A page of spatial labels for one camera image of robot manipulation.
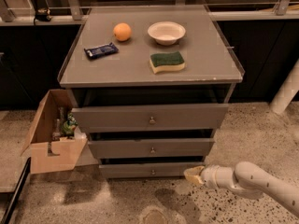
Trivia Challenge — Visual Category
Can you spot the grey bottom drawer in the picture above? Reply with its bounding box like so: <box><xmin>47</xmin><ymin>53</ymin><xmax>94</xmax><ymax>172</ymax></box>
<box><xmin>99</xmin><ymin>162</ymin><xmax>203</xmax><ymax>179</ymax></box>

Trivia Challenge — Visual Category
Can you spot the grey drawer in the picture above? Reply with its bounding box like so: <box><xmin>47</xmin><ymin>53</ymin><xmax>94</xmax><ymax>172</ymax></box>
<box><xmin>99</xmin><ymin>162</ymin><xmax>203</xmax><ymax>179</ymax></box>
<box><xmin>88</xmin><ymin>138</ymin><xmax>214</xmax><ymax>159</ymax></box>
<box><xmin>72</xmin><ymin>104</ymin><xmax>228</xmax><ymax>133</ymax></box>

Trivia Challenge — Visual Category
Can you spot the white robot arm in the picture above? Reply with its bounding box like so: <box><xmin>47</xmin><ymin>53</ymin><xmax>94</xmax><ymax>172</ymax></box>
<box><xmin>184</xmin><ymin>60</ymin><xmax>299</xmax><ymax>217</ymax></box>

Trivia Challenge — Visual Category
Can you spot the grey middle drawer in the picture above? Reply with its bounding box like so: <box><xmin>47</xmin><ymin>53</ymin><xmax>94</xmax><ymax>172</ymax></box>
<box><xmin>88</xmin><ymin>138</ymin><xmax>214</xmax><ymax>159</ymax></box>

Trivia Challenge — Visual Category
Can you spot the grey top drawer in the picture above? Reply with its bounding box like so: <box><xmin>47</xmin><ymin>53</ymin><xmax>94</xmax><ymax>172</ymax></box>
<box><xmin>72</xmin><ymin>104</ymin><xmax>228</xmax><ymax>133</ymax></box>

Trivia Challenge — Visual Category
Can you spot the grey drawer cabinet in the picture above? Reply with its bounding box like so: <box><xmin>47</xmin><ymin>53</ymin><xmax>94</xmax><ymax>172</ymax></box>
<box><xmin>59</xmin><ymin>5</ymin><xmax>244</xmax><ymax>166</ymax></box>

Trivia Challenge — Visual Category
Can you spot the green yellow sponge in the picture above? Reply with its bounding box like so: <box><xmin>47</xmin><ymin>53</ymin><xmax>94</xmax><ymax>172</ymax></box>
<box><xmin>149</xmin><ymin>51</ymin><xmax>185</xmax><ymax>74</ymax></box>

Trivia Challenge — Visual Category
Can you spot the green crumpled bag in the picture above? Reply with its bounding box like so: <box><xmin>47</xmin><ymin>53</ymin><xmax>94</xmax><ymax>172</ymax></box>
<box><xmin>62</xmin><ymin>112</ymin><xmax>78</xmax><ymax>136</ymax></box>

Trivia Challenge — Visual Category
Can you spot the clear bottle in box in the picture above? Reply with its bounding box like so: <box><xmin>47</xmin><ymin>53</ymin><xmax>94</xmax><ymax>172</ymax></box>
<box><xmin>51</xmin><ymin>119</ymin><xmax>62</xmax><ymax>141</ymax></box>

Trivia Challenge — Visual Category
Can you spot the white paper bowl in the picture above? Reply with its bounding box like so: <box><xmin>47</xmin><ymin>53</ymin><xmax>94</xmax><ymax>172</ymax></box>
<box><xmin>148</xmin><ymin>21</ymin><xmax>186</xmax><ymax>46</ymax></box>

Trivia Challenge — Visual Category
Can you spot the brown cardboard box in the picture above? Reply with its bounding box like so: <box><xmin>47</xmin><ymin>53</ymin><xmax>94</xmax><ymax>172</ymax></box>
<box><xmin>21</xmin><ymin>90</ymin><xmax>87</xmax><ymax>174</ymax></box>

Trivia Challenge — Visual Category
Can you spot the blue snack bar wrapper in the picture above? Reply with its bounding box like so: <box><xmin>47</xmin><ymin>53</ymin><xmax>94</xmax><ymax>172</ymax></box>
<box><xmin>84</xmin><ymin>43</ymin><xmax>119</xmax><ymax>60</ymax></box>

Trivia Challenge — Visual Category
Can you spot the orange fruit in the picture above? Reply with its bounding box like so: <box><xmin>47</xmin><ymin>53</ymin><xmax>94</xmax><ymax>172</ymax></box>
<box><xmin>113</xmin><ymin>22</ymin><xmax>132</xmax><ymax>42</ymax></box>

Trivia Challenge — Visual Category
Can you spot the black floor bar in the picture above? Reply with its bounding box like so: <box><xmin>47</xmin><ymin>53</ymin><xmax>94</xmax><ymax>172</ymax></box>
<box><xmin>0</xmin><ymin>158</ymin><xmax>31</xmax><ymax>224</ymax></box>

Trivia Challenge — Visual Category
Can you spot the black device on ledge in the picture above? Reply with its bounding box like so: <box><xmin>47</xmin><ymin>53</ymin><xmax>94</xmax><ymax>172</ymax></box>
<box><xmin>35</xmin><ymin>7</ymin><xmax>51</xmax><ymax>21</ymax></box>

